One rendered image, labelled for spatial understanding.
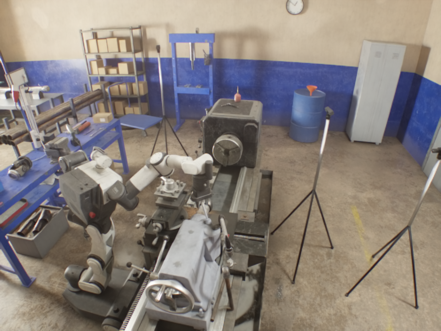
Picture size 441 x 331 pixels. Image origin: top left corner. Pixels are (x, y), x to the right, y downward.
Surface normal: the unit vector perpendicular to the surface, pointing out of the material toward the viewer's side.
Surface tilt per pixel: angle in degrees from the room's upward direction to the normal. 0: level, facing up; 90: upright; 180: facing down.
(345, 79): 90
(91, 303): 0
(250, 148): 90
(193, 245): 0
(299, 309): 0
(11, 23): 90
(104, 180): 15
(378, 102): 90
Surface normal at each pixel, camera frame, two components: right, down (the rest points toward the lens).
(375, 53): -0.20, 0.49
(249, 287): 0.00, -0.86
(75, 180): 0.25, -0.81
